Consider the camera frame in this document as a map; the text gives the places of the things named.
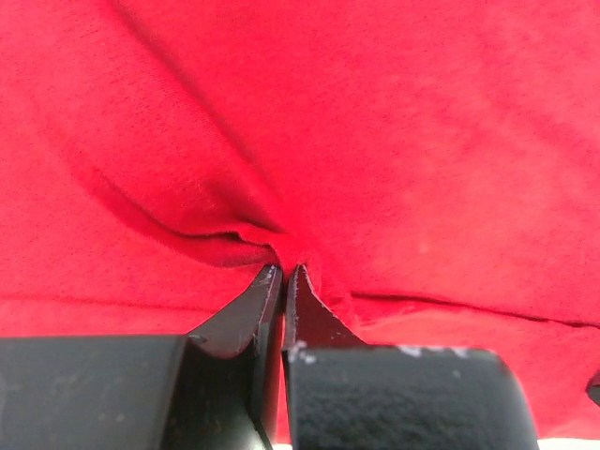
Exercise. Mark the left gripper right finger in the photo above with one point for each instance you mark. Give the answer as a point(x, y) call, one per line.
point(343, 393)

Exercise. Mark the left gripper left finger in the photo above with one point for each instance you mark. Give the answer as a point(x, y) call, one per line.
point(214, 387)

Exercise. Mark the red t-shirt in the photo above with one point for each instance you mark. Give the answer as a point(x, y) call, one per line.
point(433, 164)

